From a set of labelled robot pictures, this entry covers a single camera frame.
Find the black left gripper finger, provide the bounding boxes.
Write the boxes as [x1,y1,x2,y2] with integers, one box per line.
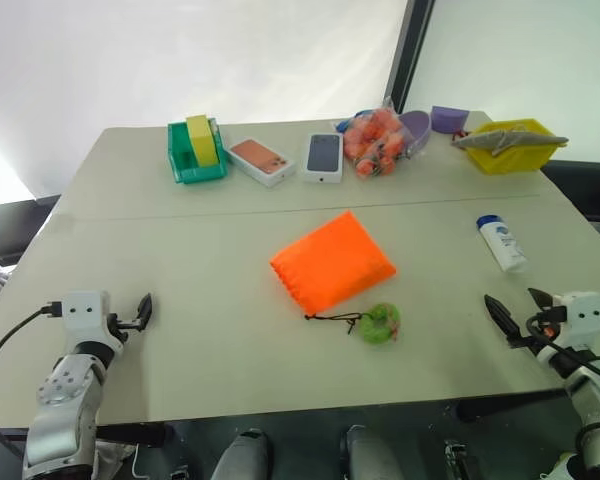
[135,292,154,331]

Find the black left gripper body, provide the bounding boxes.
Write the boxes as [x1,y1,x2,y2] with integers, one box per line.
[106,312,145,344]

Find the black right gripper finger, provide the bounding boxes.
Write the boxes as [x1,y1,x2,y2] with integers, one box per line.
[483,293,524,346]
[527,287,557,315]

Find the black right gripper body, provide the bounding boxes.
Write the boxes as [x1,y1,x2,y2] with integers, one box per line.
[507,305,569,357]

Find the clear bag of orange items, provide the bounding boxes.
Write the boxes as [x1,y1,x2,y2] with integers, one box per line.
[335,96,417,180]

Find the white bottle with blue cap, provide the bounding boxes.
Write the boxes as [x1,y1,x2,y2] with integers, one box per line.
[475,214,531,274]

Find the green mesh scrub ball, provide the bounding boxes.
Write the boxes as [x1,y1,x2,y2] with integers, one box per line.
[356,301,403,346]

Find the yellow plastic bin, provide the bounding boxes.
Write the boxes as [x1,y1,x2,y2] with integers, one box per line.
[462,117,562,176]

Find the green plastic bin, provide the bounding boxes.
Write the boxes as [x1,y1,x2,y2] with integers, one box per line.
[167,118,230,186]

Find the grey folded cloth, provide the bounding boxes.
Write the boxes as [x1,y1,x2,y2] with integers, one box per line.
[450,126,571,152]

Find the yellow box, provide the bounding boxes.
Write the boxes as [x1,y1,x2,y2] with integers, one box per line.
[184,114,219,168]

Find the grey rounded shape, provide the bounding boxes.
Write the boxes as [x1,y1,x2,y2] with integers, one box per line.
[340,424,407,480]
[210,428,274,480]

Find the white box with orange phone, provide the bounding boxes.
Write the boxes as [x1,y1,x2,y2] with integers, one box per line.
[224,138,298,189]

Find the purple box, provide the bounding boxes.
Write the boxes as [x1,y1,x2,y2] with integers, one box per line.
[430,104,471,136]

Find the purple bowl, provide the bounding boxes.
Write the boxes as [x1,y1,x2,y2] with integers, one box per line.
[396,109,433,157]

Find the white box with dark phone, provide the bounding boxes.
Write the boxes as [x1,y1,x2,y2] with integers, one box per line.
[300,131,345,185]

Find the black vertical pillar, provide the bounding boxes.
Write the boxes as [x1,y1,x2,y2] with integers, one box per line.
[381,0,437,114]

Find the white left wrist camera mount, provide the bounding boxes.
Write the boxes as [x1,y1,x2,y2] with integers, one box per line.
[60,290,112,347]

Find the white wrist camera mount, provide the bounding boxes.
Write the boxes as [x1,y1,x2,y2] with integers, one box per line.
[552,290,600,349]
[60,290,112,347]

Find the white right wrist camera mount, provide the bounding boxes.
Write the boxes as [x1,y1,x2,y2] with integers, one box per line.
[552,290,600,349]

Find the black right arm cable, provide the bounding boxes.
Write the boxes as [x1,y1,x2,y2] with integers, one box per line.
[525,312,600,389]

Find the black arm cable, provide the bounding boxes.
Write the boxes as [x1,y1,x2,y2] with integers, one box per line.
[0,299,64,459]
[525,312,600,389]

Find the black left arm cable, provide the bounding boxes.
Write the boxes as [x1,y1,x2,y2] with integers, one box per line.
[0,299,64,459]

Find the thin dark string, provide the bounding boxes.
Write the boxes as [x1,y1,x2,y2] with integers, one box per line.
[303,311,365,336]

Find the orange drawstring pouch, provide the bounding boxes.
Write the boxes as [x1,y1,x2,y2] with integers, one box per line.
[269,209,398,319]

